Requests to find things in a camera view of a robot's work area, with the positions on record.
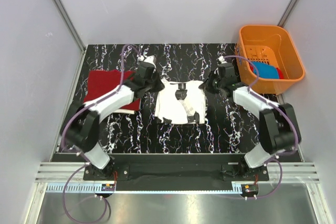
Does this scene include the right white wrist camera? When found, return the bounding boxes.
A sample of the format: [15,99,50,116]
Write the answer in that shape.
[217,56,227,65]

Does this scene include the grey slotted cable duct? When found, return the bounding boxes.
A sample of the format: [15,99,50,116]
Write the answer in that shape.
[46,182,242,194]

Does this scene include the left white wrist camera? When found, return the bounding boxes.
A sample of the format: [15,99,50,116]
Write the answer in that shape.
[138,56,156,67]

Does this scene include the red t shirt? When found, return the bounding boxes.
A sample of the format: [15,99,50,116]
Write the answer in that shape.
[83,70,141,111]
[276,68,284,79]

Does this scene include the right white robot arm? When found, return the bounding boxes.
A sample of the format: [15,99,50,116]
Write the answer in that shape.
[199,62,301,180]

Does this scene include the blue t shirt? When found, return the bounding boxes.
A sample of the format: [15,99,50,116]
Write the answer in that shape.
[249,61,279,79]

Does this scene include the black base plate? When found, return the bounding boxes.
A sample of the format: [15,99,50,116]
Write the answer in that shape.
[83,154,269,189]

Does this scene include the orange plastic basket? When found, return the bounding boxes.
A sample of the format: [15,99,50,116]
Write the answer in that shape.
[235,25,306,95]

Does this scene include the red t shirt in basket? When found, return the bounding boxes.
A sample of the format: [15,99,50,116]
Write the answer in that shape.
[276,68,284,79]

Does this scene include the left corner aluminium post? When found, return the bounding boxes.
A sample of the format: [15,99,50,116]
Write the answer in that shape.
[52,0,86,53]

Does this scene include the white t shirt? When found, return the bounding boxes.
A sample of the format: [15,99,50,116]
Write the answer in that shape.
[154,79,206,125]
[115,109,135,114]

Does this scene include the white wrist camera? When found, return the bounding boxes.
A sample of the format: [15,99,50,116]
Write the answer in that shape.
[217,56,227,65]
[138,56,156,67]

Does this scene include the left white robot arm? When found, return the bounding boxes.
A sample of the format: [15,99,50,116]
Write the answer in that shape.
[60,56,164,180]

